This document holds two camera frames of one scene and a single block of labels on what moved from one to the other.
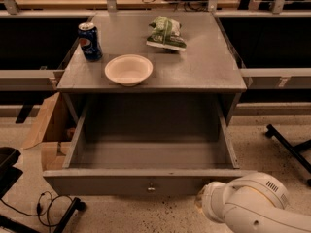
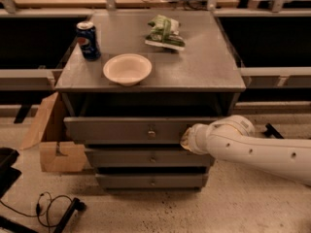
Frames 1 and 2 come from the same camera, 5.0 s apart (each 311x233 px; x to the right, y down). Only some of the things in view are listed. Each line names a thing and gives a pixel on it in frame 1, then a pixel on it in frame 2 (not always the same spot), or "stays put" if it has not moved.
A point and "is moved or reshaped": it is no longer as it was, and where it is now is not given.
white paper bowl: (128, 69) stays put
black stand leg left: (77, 204) stays put
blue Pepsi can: (89, 43) stays put
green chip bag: (166, 33) stays put
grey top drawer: (145, 149) is moved or reshaped
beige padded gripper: (208, 195) → (193, 137)
